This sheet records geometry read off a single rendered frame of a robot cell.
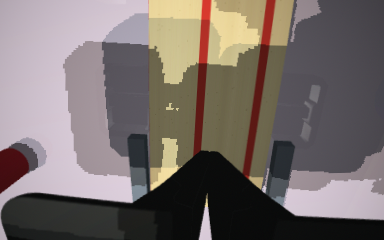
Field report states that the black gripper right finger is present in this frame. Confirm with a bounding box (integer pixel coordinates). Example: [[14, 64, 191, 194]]
[[207, 151, 384, 240]]

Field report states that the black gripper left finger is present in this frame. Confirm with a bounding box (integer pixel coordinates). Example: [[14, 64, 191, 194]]
[[0, 150, 210, 240]]

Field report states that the small red cylinder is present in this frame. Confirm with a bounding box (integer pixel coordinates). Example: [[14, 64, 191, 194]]
[[0, 148, 29, 193]]

